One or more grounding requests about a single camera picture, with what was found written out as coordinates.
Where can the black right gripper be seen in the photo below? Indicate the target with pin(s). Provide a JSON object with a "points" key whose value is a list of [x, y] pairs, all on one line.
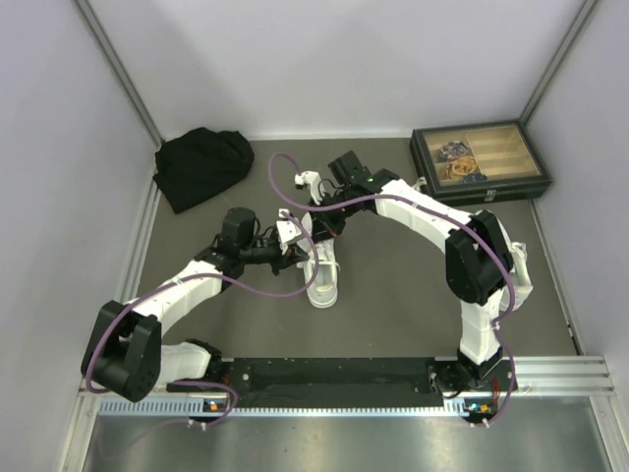
{"points": [[322, 226]]}

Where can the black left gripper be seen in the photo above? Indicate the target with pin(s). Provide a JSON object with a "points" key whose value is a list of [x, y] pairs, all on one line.
{"points": [[288, 256]]}

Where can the white shoelace of shoe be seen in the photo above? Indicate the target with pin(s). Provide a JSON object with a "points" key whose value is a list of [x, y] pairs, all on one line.
{"points": [[326, 255]]}

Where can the white sneaker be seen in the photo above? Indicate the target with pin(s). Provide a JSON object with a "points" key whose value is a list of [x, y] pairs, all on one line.
{"points": [[519, 274], [323, 292]]}

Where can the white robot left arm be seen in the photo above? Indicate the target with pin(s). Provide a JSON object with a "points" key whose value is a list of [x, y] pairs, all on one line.
{"points": [[125, 353]]}

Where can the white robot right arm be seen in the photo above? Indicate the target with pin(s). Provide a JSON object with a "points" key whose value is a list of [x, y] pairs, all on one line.
{"points": [[479, 260]]}

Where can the black crumpled cloth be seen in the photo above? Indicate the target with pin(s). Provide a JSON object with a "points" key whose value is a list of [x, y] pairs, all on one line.
{"points": [[200, 165]]}

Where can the black compartment box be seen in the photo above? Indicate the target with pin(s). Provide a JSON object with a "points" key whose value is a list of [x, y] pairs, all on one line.
{"points": [[481, 163]]}

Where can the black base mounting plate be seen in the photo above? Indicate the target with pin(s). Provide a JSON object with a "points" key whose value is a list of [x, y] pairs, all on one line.
{"points": [[350, 382]]}

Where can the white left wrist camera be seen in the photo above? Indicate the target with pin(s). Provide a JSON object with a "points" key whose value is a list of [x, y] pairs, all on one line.
{"points": [[288, 231]]}

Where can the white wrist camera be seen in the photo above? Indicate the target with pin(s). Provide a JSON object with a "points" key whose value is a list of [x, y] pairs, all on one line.
{"points": [[310, 180], [288, 231]]}

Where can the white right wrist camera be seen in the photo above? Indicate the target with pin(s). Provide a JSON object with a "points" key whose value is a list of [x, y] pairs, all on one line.
{"points": [[310, 180]]}

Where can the grey slotted cable duct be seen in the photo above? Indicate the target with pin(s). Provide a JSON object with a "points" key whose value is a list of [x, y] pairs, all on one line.
{"points": [[201, 407]]}

